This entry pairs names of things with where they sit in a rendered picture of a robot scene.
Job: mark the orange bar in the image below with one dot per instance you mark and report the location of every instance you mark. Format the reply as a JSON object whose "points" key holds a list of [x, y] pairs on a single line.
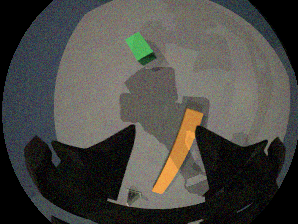
{"points": [[180, 149]]}

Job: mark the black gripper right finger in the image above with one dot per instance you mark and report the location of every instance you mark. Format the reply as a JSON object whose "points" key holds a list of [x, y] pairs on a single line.
{"points": [[222, 159]]}

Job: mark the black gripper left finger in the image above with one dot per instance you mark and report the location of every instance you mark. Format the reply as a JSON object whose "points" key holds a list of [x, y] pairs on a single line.
{"points": [[105, 162]]}

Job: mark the green rectangular block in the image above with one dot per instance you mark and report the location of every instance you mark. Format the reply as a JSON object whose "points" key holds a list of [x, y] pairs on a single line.
{"points": [[140, 48]]}

